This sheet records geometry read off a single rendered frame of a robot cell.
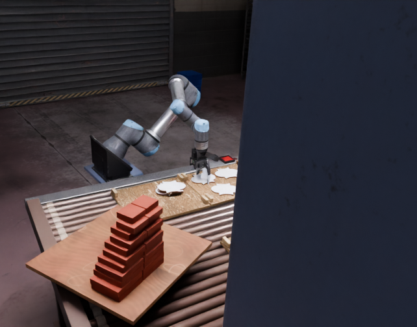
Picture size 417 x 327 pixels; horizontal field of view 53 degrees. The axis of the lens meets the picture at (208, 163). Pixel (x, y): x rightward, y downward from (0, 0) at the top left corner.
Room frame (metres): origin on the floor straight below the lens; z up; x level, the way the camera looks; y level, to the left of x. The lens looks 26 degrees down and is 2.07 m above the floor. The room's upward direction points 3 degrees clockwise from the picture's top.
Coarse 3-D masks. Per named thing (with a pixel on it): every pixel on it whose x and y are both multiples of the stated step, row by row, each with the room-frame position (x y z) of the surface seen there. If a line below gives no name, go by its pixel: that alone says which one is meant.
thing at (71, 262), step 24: (72, 240) 1.36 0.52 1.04; (96, 240) 1.37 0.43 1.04; (168, 240) 1.40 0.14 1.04; (192, 240) 1.41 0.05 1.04; (48, 264) 1.21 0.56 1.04; (72, 264) 1.22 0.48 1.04; (168, 264) 1.25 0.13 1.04; (192, 264) 1.27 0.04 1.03; (72, 288) 1.09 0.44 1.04; (144, 288) 1.11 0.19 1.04; (168, 288) 1.13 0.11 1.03; (120, 312) 1.00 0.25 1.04; (144, 312) 1.02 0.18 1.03
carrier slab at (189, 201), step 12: (168, 180) 2.10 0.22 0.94; (180, 180) 2.11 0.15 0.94; (120, 192) 1.94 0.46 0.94; (132, 192) 1.94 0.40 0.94; (144, 192) 1.95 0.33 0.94; (192, 192) 1.98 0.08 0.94; (120, 204) 1.81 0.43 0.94; (168, 204) 1.84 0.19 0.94; (180, 204) 1.85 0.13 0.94; (192, 204) 1.85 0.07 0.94; (204, 204) 1.86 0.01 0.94; (168, 216) 1.73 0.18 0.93
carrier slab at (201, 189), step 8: (216, 168) 2.29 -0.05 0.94; (224, 168) 2.30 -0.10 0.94; (232, 168) 2.30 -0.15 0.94; (192, 176) 2.16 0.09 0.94; (216, 176) 2.18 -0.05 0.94; (192, 184) 2.07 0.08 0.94; (200, 184) 2.07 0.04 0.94; (208, 184) 2.08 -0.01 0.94; (232, 184) 2.10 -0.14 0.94; (200, 192) 1.99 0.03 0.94; (208, 192) 1.99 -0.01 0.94; (216, 200) 1.91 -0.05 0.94; (224, 200) 1.91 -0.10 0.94; (232, 200) 1.94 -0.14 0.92
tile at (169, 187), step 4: (160, 184) 1.99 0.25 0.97; (164, 184) 1.99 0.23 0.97; (168, 184) 1.99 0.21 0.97; (172, 184) 1.99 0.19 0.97; (176, 184) 2.00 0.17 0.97; (180, 184) 2.00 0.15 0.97; (160, 188) 1.94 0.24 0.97; (164, 188) 1.95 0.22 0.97; (168, 188) 1.95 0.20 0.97; (172, 188) 1.95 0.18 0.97; (176, 188) 1.95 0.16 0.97; (180, 188) 1.96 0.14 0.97; (168, 192) 1.91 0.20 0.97; (172, 192) 1.92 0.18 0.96; (180, 192) 1.92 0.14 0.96
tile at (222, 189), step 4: (216, 184) 2.08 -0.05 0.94; (220, 184) 2.07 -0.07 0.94; (224, 184) 2.08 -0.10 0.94; (228, 184) 2.08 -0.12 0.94; (212, 188) 2.02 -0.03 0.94; (216, 188) 2.03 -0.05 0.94; (220, 188) 2.03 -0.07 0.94; (224, 188) 2.03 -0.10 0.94; (228, 188) 2.03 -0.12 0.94; (232, 188) 2.04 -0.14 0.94; (216, 192) 1.98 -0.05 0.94; (220, 192) 1.98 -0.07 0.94; (224, 192) 1.99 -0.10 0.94; (228, 192) 1.99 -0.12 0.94; (232, 192) 1.99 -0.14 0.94
